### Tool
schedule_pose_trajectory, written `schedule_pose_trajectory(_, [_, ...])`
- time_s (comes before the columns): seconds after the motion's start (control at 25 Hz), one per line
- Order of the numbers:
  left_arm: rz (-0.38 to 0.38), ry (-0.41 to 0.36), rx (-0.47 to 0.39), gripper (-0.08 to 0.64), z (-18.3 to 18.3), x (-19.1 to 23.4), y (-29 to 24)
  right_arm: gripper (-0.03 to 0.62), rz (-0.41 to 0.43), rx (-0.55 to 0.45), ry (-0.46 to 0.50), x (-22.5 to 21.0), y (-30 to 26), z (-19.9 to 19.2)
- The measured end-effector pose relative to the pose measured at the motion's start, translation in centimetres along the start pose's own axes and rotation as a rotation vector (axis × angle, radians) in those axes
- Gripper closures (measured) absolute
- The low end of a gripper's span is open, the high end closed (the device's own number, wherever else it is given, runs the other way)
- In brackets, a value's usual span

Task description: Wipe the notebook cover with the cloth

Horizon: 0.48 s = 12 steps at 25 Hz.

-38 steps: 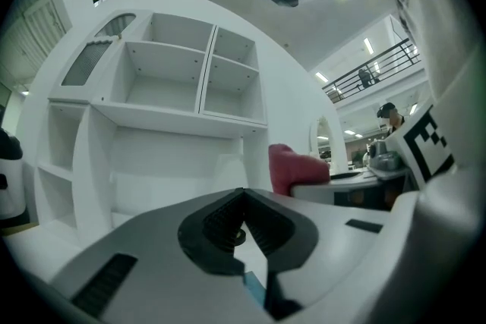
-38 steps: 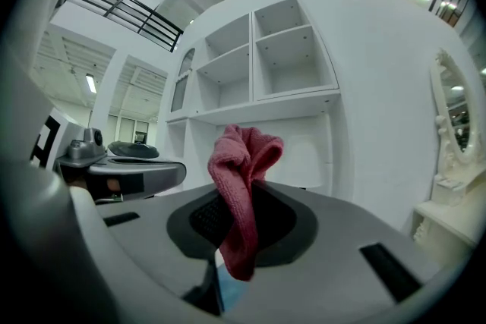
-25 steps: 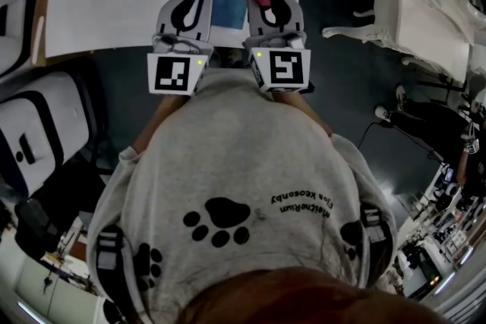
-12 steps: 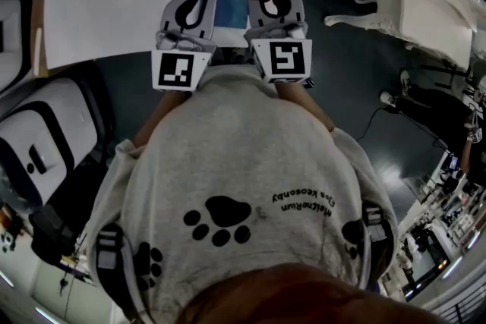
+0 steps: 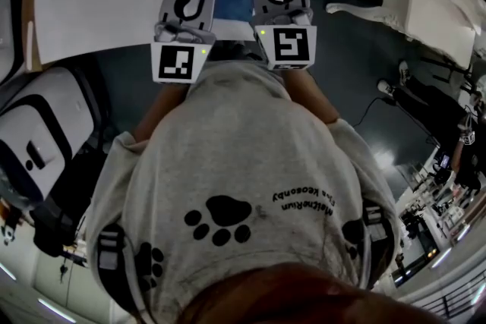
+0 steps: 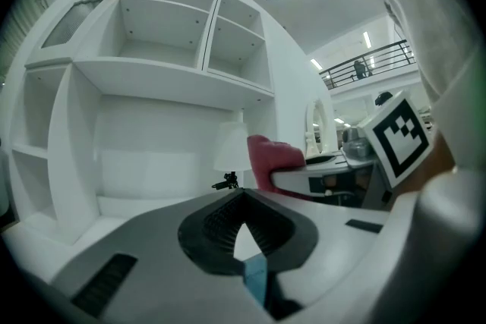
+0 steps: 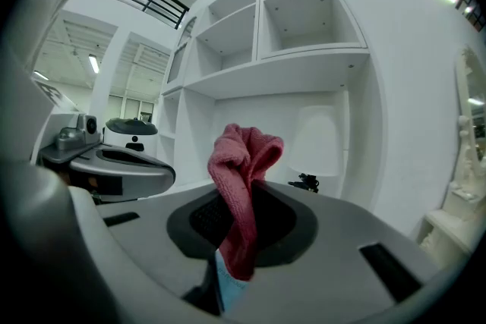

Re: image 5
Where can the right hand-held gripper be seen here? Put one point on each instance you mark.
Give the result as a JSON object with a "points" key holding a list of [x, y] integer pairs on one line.
{"points": [[290, 45]]}

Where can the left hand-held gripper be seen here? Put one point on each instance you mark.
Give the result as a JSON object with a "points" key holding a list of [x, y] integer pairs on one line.
{"points": [[176, 62]]}

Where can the person's right forearm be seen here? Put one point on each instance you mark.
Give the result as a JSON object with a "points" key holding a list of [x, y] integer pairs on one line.
{"points": [[311, 95]]}

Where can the person's left forearm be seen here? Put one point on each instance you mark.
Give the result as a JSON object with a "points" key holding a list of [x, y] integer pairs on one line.
{"points": [[159, 114]]}

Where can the white ornate chair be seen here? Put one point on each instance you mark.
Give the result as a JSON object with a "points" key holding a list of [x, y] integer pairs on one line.
{"points": [[429, 0]]}

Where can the person's grey paw-print shirt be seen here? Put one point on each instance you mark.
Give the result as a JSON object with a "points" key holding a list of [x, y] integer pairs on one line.
{"points": [[243, 148]]}

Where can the brown wooden panel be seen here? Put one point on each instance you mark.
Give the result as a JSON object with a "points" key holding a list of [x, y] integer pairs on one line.
{"points": [[31, 34]]}

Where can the white case with black trim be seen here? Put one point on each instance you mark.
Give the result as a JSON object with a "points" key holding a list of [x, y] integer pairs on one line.
{"points": [[41, 125], [7, 34]]}

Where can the small blue-lit screen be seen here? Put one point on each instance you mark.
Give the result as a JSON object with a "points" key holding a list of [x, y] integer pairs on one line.
{"points": [[444, 161]]}

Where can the black bag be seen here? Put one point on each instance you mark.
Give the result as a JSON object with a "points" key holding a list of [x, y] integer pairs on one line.
{"points": [[60, 208]]}

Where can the white workbench with equipment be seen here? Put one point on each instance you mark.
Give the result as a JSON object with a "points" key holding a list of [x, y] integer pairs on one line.
{"points": [[436, 208]]}

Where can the white cabinet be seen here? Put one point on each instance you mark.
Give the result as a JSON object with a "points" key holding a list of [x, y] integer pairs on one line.
{"points": [[76, 280]]}

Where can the black railing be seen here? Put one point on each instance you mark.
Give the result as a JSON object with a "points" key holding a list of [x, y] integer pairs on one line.
{"points": [[452, 299]]}

